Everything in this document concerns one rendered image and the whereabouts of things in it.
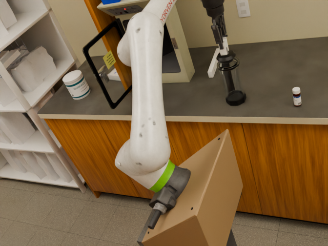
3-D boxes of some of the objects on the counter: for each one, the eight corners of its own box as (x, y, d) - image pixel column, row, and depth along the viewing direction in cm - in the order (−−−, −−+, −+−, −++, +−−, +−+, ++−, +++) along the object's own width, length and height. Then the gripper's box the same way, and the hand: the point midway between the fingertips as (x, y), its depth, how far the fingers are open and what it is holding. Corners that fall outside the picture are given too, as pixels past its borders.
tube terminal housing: (157, 62, 239) (113, -58, 193) (202, 58, 224) (166, -72, 178) (142, 84, 223) (90, -42, 177) (189, 82, 208) (146, -56, 162)
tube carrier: (228, 92, 187) (219, 57, 174) (248, 91, 182) (241, 55, 169) (222, 105, 180) (214, 69, 167) (244, 104, 175) (236, 68, 162)
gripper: (217, 11, 144) (228, 61, 158) (227, -5, 155) (236, 43, 169) (200, 14, 148) (212, 62, 162) (210, -3, 158) (221, 45, 172)
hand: (223, 46), depth 163 cm, fingers closed on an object, 3 cm apart
